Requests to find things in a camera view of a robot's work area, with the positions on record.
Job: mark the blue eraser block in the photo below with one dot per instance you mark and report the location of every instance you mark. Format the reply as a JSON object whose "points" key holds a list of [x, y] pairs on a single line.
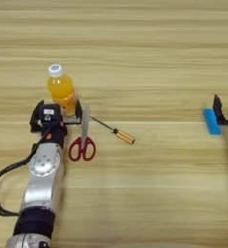
{"points": [[212, 121]]}

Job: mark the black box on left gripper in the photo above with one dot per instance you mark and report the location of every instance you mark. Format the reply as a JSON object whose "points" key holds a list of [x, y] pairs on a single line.
{"points": [[50, 116]]}

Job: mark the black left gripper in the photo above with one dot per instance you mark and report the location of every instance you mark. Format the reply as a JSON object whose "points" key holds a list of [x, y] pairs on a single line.
{"points": [[55, 134]]}

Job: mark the orange juice bottle white cap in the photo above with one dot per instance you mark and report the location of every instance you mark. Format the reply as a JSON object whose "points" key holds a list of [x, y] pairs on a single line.
{"points": [[60, 90]]}

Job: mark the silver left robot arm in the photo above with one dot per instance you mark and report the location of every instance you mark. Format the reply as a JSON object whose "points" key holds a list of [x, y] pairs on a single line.
{"points": [[44, 177]]}

